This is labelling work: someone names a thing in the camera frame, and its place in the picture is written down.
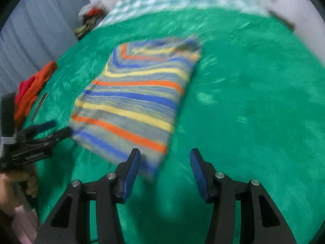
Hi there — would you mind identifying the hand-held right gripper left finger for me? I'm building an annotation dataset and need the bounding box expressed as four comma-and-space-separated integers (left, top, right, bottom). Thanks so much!
36, 148, 142, 244

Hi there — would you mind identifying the green plaid bed sheet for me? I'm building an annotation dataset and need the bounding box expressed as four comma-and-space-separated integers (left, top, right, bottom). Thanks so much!
96, 0, 270, 28

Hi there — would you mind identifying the striped knit sweater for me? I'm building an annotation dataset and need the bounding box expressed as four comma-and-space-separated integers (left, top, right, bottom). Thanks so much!
69, 36, 203, 181

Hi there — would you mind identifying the person's left hand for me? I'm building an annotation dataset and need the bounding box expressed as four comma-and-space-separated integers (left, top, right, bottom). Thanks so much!
0, 165, 38, 214

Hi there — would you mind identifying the green floral blanket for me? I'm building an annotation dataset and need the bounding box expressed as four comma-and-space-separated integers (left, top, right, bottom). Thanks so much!
32, 6, 325, 244

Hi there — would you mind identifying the pile of assorted clothes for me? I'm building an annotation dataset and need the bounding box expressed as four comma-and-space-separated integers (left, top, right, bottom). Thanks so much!
74, 1, 110, 41

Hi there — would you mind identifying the grey curtain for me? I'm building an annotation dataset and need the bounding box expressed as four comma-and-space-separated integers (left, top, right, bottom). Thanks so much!
0, 0, 91, 97

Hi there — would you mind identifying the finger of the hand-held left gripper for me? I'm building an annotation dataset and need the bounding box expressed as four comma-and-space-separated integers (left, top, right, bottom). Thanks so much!
30, 126, 73, 145
23, 119, 57, 136

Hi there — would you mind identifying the thin dark strip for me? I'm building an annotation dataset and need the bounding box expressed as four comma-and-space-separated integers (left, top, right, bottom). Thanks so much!
31, 93, 49, 122

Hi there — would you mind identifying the person's left forearm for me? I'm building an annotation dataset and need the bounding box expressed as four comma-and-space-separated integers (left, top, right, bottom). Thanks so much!
0, 203, 40, 244

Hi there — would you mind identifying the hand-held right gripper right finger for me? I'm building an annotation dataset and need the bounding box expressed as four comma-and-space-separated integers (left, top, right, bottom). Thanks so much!
189, 148, 297, 244

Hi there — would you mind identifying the orange cloth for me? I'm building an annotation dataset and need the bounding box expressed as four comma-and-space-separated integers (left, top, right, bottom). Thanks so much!
14, 61, 58, 126

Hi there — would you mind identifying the red cloth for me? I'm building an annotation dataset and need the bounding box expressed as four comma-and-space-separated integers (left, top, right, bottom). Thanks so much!
15, 77, 35, 106

